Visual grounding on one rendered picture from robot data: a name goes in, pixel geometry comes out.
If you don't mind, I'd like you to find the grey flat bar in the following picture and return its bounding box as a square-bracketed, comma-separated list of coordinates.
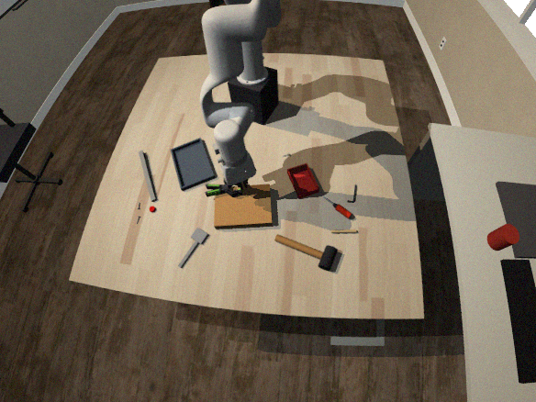
[139, 151, 156, 202]

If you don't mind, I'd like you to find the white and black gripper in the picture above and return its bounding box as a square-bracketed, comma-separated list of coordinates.
[220, 150, 256, 190]

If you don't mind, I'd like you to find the red-handled screwdriver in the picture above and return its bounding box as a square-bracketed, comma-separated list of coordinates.
[323, 196, 352, 218]

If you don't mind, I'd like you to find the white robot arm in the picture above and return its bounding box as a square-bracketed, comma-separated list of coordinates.
[200, 0, 281, 167]

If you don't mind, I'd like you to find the tan wooden board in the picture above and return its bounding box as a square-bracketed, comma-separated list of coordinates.
[214, 184, 273, 229]

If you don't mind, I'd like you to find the red rectangular tray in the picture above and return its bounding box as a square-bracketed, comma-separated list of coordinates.
[287, 163, 319, 199]

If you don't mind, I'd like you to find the black rubber mallet with wooden handle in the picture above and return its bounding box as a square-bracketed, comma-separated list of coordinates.
[274, 234, 338, 271]

